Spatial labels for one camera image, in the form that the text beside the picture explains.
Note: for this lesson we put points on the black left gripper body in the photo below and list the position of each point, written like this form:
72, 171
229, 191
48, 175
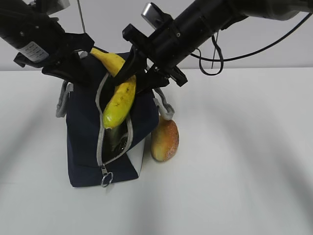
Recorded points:
37, 36

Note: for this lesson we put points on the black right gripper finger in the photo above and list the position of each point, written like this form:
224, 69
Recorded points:
136, 62
152, 78

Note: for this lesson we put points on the navy blue lunch bag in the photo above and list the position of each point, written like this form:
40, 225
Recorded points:
97, 156

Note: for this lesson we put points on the yellow banana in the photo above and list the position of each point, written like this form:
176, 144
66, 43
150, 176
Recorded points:
122, 100

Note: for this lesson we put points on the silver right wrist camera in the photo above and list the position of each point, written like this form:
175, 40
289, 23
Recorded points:
153, 15

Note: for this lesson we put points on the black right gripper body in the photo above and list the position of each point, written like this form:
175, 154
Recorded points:
177, 38

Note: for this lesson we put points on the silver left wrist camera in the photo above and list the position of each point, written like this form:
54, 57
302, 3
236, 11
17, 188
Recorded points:
49, 6

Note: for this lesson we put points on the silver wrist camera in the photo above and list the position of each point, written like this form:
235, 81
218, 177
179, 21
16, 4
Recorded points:
153, 15
49, 6

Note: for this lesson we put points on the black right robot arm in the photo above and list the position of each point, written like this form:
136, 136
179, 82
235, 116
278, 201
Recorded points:
280, 10

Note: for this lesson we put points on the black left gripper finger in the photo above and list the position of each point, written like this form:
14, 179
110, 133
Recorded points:
77, 42
79, 69

